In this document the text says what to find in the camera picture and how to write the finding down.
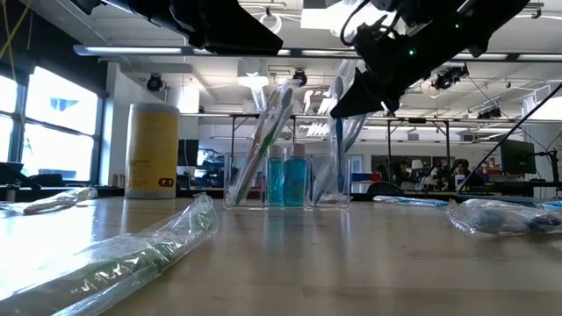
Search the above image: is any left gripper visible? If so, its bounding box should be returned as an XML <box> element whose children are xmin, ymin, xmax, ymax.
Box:
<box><xmin>100</xmin><ymin>0</ymin><xmax>285</xmax><ymax>56</ymax></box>

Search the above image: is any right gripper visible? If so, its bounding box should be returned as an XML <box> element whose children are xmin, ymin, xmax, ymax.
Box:
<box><xmin>329</xmin><ymin>21</ymin><xmax>444</xmax><ymax>119</ymax></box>

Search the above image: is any green toothbrush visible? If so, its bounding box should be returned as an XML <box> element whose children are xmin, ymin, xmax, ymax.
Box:
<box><xmin>0</xmin><ymin>192</ymin><xmax>220</xmax><ymax>316</ymax></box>
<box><xmin>232</xmin><ymin>85</ymin><xmax>299</xmax><ymax>206</ymax></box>

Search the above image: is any teal mouthwash bottle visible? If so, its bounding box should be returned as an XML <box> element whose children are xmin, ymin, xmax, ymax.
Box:
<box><xmin>267</xmin><ymin>144</ymin><xmax>285</xmax><ymax>207</ymax></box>
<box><xmin>282</xmin><ymin>142</ymin><xmax>309</xmax><ymax>208</ymax></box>

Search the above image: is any white pendant light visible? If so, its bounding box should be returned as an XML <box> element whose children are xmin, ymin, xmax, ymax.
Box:
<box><xmin>236</xmin><ymin>59</ymin><xmax>270</xmax><ymax>89</ymax></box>

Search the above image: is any long ceiling light bar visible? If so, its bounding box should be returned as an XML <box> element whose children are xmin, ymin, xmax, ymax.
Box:
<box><xmin>72</xmin><ymin>43</ymin><xmax>562</xmax><ymax>62</ymax></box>

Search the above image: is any person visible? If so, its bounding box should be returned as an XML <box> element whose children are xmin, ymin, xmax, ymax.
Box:
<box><xmin>451</xmin><ymin>158</ymin><xmax>484</xmax><ymax>188</ymax></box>

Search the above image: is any dark background screen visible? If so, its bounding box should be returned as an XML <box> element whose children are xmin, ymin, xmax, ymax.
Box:
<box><xmin>177</xmin><ymin>139</ymin><xmax>200</xmax><ymax>168</ymax></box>

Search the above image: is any clear acrylic organizer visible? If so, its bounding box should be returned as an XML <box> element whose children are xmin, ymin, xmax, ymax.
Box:
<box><xmin>222</xmin><ymin>151</ymin><xmax>352</xmax><ymax>211</ymax></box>

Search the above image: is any yellow wipes canister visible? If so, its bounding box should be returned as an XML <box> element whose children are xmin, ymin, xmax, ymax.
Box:
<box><xmin>125</xmin><ymin>102</ymin><xmax>181</xmax><ymax>201</ymax></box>

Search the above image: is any black computer monitor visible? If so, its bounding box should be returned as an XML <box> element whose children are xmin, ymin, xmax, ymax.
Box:
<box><xmin>500</xmin><ymin>138</ymin><xmax>537</xmax><ymax>175</ymax></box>

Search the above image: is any large window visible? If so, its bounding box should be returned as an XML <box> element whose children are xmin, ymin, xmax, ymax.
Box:
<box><xmin>0</xmin><ymin>65</ymin><xmax>104</xmax><ymax>185</ymax></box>

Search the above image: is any wrapped purple toothbrush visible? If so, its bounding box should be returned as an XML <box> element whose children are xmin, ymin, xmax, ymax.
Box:
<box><xmin>524</xmin><ymin>199</ymin><xmax>562</xmax><ymax>233</ymax></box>

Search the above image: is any black office chair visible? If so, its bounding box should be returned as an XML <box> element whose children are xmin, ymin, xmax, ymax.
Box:
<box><xmin>0</xmin><ymin>161</ymin><xmax>65</xmax><ymax>188</ymax></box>

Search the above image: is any white cable coil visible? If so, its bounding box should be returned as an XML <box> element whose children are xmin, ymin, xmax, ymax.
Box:
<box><xmin>258</xmin><ymin>11</ymin><xmax>284</xmax><ymax>36</ymax></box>

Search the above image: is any silver ventilation duct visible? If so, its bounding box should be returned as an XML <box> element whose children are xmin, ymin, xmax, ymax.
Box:
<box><xmin>302</xmin><ymin>56</ymin><xmax>440</xmax><ymax>137</ymax></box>

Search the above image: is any black ceiling camera rig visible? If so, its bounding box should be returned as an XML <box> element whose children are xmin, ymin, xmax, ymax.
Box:
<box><xmin>431</xmin><ymin>62</ymin><xmax>470</xmax><ymax>92</ymax></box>

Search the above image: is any black hanging cable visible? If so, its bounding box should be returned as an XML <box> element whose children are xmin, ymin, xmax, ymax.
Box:
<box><xmin>456</xmin><ymin>81</ymin><xmax>562</xmax><ymax>194</ymax></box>

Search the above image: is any yellow cable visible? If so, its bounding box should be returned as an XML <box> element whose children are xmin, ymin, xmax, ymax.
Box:
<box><xmin>0</xmin><ymin>0</ymin><xmax>32</xmax><ymax>80</ymax></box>

